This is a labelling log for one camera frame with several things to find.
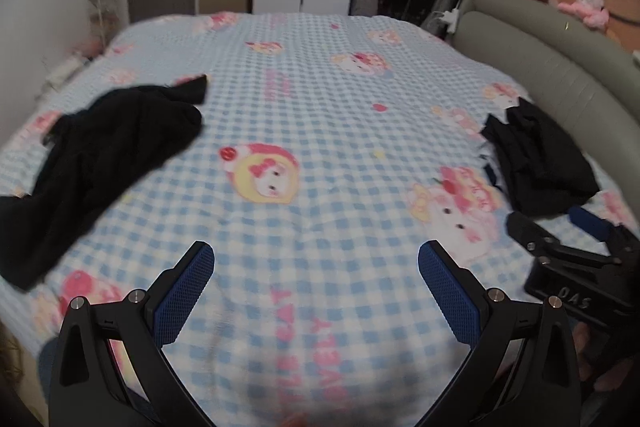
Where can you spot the pink plush toy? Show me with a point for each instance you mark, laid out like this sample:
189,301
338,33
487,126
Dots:
587,9

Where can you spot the grey padded headboard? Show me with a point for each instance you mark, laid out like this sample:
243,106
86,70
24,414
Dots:
550,57

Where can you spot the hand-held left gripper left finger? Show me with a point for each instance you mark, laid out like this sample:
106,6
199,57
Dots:
182,292

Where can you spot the black fleece jacket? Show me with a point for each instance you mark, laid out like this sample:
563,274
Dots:
100,157

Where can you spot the small storage rack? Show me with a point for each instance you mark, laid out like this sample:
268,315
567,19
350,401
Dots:
102,12

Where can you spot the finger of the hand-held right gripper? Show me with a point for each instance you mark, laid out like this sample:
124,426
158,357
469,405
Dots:
590,219
532,234

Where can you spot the person's right hand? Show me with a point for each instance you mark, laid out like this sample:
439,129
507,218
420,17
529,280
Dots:
612,372

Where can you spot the blue checked printed blanket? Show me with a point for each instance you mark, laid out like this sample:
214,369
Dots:
320,107

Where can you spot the black clothes pile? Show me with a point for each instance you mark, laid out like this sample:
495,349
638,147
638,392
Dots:
540,167

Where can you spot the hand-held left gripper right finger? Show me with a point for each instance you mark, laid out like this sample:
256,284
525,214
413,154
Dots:
450,292

